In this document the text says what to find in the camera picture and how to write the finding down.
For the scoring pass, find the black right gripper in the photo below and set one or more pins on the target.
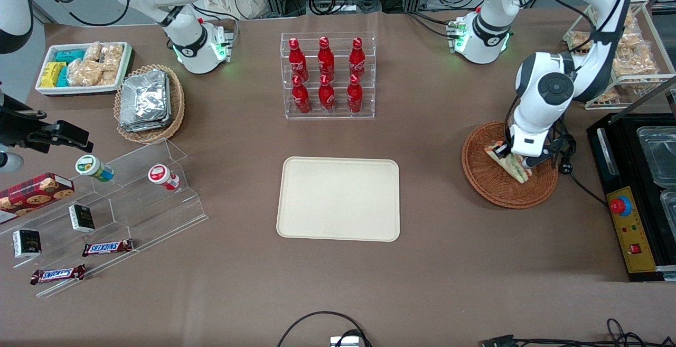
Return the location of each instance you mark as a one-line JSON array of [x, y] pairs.
[[15, 128]]

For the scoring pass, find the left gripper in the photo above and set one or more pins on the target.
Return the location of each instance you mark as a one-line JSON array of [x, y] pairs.
[[503, 152]]

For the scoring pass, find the plastic triangle sandwich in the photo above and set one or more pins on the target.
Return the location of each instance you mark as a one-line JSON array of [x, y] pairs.
[[515, 168]]

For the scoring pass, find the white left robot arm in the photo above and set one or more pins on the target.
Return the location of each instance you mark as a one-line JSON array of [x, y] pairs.
[[549, 88]]

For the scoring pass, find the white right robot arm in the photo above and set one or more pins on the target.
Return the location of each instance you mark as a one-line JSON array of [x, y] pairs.
[[198, 46]]

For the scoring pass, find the round brown wicker basket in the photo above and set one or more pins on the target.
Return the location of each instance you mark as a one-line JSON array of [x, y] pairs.
[[491, 183]]

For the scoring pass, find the oval brown wicker basket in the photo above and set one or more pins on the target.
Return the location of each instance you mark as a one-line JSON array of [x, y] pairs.
[[177, 104]]

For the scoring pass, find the cream plastic tray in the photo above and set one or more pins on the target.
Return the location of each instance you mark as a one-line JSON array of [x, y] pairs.
[[338, 199]]

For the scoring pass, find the green lid yogurt cup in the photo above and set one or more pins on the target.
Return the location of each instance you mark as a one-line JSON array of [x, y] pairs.
[[92, 167]]

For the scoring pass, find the white rectangular snack bin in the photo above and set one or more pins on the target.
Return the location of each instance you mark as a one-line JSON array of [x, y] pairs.
[[79, 91]]

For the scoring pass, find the teal snack packet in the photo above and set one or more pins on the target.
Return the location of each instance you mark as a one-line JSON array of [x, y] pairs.
[[69, 55], [63, 77]]

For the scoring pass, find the yellow snack packet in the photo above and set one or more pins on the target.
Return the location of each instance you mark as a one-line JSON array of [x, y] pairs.
[[52, 75]]

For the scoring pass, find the clear bag of crackers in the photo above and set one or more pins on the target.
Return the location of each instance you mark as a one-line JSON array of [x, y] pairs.
[[582, 40], [93, 51], [112, 56], [629, 19], [607, 95], [85, 72], [634, 56]]

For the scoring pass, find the red plaid cookie box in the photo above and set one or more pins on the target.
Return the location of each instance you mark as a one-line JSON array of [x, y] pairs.
[[31, 194]]

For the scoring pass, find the silver foil bag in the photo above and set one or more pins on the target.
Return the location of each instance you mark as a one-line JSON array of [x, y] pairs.
[[145, 99]]

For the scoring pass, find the small black box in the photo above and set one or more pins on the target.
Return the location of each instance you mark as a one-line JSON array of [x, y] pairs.
[[82, 218], [26, 243]]

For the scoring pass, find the red lid yogurt cup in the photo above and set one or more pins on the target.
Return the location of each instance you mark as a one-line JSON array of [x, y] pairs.
[[161, 175]]

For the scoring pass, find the snickers chocolate bar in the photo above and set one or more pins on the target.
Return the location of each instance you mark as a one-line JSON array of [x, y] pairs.
[[105, 247], [58, 274]]

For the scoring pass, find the clear acrylic stepped shelf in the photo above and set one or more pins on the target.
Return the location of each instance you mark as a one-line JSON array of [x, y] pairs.
[[158, 215]]

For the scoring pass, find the black sealing machine yellow panel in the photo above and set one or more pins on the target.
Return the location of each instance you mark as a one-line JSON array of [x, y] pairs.
[[634, 220]]

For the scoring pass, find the clear plastic container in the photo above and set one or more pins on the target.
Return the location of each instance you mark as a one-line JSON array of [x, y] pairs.
[[669, 209], [660, 151]]

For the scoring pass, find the grey metal bar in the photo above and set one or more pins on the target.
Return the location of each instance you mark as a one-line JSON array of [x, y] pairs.
[[649, 92]]

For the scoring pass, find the red cola bottle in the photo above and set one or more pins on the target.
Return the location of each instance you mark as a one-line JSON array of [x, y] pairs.
[[297, 62], [357, 62], [301, 99], [354, 99], [326, 99], [326, 61]]

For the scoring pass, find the clear acrylic bottle rack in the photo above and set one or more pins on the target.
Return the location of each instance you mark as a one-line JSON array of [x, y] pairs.
[[327, 116]]

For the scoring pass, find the small silver device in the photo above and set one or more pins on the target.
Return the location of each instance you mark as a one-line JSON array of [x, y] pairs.
[[346, 341]]

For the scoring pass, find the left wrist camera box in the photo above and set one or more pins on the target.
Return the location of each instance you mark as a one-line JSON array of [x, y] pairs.
[[561, 149]]

